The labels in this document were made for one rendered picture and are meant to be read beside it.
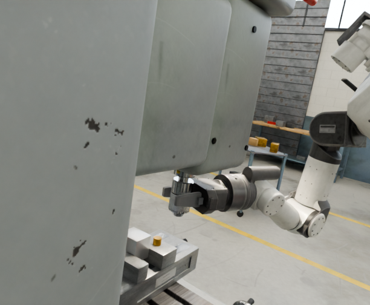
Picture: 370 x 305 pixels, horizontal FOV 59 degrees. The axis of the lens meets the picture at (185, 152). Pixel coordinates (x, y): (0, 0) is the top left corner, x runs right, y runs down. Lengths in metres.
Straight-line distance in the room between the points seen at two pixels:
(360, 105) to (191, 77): 0.54
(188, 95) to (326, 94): 7.92
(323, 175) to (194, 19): 0.69
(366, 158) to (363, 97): 7.27
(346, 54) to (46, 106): 0.78
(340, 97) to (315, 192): 7.27
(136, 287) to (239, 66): 0.52
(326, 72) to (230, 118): 7.82
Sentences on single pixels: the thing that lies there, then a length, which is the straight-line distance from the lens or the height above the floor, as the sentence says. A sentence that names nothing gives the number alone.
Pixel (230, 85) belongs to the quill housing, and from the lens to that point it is 0.58.
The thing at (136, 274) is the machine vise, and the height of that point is 1.04.
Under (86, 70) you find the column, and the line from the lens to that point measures 0.20.
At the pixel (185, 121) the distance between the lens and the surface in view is 0.46.
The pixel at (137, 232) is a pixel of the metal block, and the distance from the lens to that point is 0.85.
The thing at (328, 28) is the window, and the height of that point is 3.20.
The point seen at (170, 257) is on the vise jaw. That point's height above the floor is 1.04.
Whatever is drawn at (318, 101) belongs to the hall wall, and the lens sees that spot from 8.37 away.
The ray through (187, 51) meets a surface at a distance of 0.44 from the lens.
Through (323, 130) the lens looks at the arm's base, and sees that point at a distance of 1.00.
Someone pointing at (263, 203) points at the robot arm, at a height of 1.22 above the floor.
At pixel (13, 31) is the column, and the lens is 0.18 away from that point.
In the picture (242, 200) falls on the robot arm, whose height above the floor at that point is 1.23.
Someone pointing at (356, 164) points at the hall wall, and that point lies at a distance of 8.20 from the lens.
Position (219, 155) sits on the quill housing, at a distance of 0.60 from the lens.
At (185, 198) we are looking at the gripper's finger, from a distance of 0.68.
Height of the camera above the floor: 1.47
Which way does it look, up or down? 11 degrees down
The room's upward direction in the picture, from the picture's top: 9 degrees clockwise
